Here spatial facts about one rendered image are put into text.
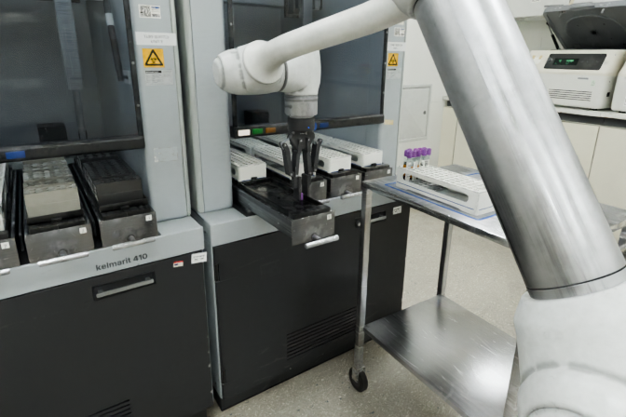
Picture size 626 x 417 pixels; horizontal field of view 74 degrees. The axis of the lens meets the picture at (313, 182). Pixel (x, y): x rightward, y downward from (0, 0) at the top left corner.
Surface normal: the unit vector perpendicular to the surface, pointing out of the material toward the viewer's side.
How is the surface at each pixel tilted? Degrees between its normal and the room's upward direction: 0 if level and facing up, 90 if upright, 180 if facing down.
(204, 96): 90
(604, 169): 90
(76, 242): 90
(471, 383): 0
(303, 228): 90
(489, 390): 0
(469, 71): 82
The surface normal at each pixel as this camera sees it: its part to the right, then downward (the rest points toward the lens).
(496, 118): -0.58, 0.04
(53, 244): 0.56, 0.25
